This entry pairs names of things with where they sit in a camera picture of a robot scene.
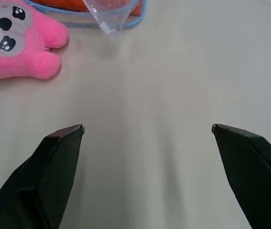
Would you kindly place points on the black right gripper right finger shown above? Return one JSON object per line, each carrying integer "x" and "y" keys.
{"x": 252, "y": 171}

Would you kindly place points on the pink plush rabbit toy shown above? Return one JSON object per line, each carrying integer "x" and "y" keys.
{"x": 13, "y": 40}

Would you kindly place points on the clear blue-rimmed container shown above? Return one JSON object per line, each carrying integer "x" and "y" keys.
{"x": 107, "y": 16}

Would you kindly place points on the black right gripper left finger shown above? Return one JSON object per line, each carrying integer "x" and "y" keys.
{"x": 42, "y": 176}

